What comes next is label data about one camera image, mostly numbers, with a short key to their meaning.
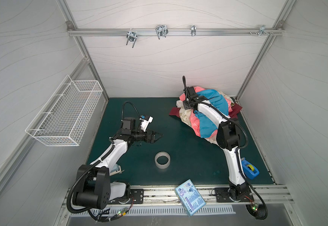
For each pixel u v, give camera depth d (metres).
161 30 0.76
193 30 0.78
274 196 0.75
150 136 0.73
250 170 0.78
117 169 0.81
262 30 0.76
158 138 0.75
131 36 0.80
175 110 1.08
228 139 0.59
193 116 0.96
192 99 0.76
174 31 0.77
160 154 0.86
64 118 0.69
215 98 0.96
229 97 1.11
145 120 0.75
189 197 0.68
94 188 0.41
